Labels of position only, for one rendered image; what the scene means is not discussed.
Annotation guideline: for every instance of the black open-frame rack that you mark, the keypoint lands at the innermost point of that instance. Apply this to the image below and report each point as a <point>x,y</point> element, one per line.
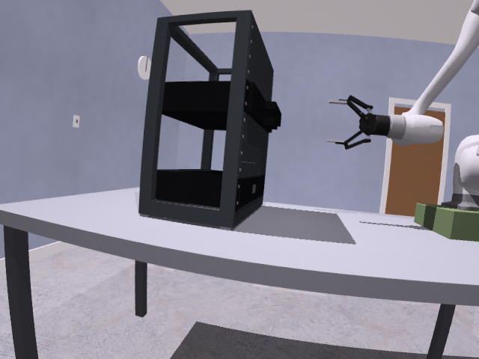
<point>205,104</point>

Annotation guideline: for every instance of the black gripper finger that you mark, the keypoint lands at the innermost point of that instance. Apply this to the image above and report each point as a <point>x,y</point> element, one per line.
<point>353,107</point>
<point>345,143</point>

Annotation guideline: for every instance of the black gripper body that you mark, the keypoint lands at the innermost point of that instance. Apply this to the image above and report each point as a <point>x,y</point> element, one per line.
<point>379,124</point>

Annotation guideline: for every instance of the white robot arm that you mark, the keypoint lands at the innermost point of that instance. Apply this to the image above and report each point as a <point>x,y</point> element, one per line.
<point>414,127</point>

